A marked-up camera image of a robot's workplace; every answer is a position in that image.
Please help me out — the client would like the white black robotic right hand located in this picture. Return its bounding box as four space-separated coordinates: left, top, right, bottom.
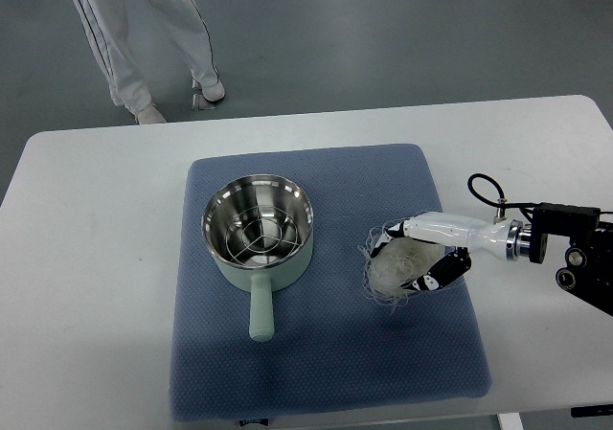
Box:
371 212 507 294

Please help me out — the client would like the white vermicelli noodle nest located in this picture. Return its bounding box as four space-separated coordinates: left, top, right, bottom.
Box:
358 219 452 313

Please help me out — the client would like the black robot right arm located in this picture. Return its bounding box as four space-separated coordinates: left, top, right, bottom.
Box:
467 173 612 315

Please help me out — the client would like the mint green steel pot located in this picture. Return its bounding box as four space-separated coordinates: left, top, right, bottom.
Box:
202 174 314 342

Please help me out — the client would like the white table leg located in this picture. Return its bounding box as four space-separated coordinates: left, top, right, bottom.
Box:
497 413 524 430

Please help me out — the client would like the blue textured fabric mat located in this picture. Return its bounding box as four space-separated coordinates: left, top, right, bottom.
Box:
170 144 491 423

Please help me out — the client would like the lower metal floor plate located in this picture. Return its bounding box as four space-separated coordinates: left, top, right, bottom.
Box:
192 93 216 111

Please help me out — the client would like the person in white trousers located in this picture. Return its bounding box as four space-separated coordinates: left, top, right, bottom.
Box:
72 0 226 125

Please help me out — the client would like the round wire steaming rack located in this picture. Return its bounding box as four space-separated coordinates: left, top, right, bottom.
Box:
222 206 302 268

